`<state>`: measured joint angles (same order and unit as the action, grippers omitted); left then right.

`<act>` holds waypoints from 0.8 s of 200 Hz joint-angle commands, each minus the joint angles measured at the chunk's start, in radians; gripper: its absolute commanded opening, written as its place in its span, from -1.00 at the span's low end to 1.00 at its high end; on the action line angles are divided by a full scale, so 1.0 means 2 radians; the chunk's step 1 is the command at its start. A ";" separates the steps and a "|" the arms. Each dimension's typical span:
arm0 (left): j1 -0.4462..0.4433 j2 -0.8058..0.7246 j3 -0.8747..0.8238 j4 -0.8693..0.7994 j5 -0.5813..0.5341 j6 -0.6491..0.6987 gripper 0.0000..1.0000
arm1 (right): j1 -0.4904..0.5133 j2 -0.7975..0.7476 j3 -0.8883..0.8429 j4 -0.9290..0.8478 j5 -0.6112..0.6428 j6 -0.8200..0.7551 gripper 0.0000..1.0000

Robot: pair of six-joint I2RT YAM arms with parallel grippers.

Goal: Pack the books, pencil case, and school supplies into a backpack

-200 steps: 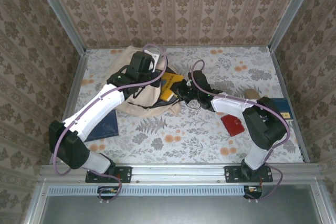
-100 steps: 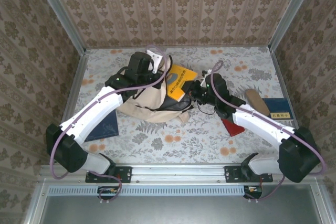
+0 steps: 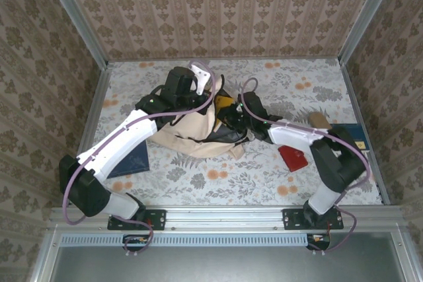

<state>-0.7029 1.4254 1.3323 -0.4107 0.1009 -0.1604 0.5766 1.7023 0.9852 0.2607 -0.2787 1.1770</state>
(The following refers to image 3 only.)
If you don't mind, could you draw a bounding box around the yellow book hugging cartoon cover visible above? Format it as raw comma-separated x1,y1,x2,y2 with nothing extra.
213,95,234,131

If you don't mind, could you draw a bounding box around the beige fabric backpack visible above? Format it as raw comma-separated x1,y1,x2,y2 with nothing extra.
145,73,247,160

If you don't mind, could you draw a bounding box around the red wallet case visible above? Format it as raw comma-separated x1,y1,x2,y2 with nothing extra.
278,145,309,173

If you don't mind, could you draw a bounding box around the dark blue book plant drawing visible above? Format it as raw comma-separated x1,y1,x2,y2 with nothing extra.
107,141,150,179

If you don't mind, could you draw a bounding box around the dark blue book yellow label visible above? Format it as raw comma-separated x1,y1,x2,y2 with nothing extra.
330,123,369,157

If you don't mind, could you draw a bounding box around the floral patterned table cover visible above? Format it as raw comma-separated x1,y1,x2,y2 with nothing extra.
71,59,386,206

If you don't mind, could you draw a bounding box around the grey metal panel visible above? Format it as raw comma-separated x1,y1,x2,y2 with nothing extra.
52,245,406,282

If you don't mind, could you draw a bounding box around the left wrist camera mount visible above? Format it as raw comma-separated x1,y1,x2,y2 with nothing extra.
188,65,211,95

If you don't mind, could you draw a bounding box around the left aluminium side rail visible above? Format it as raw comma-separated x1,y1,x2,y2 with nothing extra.
62,62,115,207

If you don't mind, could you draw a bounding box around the aluminium side rail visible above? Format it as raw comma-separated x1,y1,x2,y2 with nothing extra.
62,62,115,207
338,59,391,206

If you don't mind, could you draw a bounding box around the right aluminium side rail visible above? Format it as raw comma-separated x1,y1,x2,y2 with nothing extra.
338,59,391,206

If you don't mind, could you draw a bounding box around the aluminium front frame rail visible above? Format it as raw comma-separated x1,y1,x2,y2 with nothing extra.
48,205,408,230

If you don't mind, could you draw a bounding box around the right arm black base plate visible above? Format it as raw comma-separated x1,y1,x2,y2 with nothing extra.
282,208,344,231

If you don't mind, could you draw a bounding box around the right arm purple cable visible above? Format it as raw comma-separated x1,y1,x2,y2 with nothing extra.
240,77,370,254

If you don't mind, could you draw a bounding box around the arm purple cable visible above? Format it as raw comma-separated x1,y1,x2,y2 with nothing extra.
61,59,217,256
240,77,370,254

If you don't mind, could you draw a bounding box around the left aluminium corner post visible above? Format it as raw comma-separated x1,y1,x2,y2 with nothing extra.
38,0,110,69

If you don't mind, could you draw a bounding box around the aluminium corner post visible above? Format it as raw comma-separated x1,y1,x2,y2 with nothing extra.
337,0,403,67
38,0,110,69

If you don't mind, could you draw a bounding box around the grey slotted cable duct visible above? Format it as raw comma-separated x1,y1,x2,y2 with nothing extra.
61,233,313,248

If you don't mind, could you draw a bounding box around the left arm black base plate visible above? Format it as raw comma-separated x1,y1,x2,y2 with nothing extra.
107,209,166,231

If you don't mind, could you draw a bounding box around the right aluminium corner post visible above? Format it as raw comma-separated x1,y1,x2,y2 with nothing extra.
337,0,403,67

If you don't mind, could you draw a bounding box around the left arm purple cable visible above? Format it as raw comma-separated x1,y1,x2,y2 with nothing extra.
61,59,217,256

